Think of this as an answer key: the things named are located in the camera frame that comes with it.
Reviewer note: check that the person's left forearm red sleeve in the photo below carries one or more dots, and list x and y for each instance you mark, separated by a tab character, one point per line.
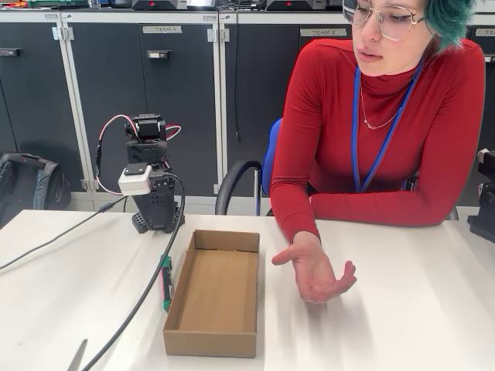
386	208

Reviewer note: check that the idle black robot arm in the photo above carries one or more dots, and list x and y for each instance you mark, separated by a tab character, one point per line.
485	228

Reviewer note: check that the person's right forearm red sleeve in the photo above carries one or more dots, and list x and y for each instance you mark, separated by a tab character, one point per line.
294	220

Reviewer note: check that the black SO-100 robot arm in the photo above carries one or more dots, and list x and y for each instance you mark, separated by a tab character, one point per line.
145	150

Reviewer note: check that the person in red sweater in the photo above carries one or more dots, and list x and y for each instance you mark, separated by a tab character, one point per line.
406	116

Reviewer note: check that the person's right hand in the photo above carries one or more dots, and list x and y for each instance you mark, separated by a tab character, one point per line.
313	274

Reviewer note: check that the blue office chair black armrests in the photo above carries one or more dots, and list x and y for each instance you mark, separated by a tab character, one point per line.
270	154

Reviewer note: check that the open brown cardboard box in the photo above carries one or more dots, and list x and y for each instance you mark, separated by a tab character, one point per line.
216	293

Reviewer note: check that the black backpack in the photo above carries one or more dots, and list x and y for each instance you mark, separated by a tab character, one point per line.
31	185

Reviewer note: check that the team 4 tape label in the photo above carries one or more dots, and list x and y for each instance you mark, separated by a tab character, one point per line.
162	29

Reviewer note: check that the grey pointed blade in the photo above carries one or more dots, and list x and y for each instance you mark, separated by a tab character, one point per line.
79	357

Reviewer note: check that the team 3 tape label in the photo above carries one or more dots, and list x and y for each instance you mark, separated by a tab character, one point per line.
321	33

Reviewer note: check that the gold rimmed eyeglasses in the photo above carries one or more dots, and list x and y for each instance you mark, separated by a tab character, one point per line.
396	27

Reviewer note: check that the grey tape label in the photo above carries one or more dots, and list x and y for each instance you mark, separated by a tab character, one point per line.
486	32

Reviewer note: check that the white gripper camera box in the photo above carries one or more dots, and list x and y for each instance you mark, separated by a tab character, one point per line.
133	181

